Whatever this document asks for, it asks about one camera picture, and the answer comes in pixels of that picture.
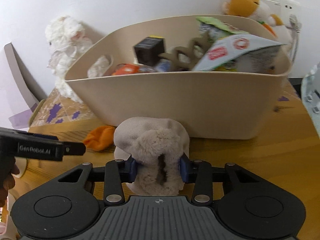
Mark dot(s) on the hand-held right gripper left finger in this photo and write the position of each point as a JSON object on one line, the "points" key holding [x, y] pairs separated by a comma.
{"points": [[131, 171]]}

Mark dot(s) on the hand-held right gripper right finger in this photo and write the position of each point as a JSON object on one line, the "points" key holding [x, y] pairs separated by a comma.
{"points": [[184, 171]]}

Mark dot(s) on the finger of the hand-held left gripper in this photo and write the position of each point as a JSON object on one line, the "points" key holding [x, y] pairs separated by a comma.
{"points": [[45, 136], [73, 148]]}

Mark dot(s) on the orange cloth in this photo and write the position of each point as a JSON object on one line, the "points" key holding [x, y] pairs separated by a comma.
{"points": [[100, 137]]}

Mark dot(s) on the beige fuzzy slipper sock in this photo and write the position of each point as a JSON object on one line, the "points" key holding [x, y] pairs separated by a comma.
{"points": [[150, 140]]}

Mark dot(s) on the beige plastic storage bin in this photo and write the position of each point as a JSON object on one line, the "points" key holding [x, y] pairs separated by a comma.
{"points": [[175, 100]]}

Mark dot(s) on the orange snack packet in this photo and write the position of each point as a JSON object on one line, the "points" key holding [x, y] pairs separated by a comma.
{"points": [[125, 70]]}

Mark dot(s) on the small black box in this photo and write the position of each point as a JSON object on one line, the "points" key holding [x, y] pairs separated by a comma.
{"points": [[148, 50]]}

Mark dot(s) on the round white plush toy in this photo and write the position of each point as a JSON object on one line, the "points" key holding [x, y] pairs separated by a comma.
{"points": [[252, 62]]}

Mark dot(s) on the white snack packet green trim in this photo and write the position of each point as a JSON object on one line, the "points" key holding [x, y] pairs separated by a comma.
{"points": [[237, 47]]}

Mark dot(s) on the person's left hand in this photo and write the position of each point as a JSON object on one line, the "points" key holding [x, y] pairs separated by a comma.
{"points": [[7, 192]]}

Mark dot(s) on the wooden desk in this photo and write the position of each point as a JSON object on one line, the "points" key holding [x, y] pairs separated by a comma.
{"points": [[275, 160]]}

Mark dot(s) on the white lamb plush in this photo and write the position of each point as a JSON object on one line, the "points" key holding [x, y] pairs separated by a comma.
{"points": [[65, 42]]}

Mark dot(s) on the orange hamster plush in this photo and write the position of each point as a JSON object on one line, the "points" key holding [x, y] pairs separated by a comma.
{"points": [[245, 5]]}

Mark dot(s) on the white wall socket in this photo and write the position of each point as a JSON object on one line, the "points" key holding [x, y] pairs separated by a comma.
{"points": [[287, 5]]}

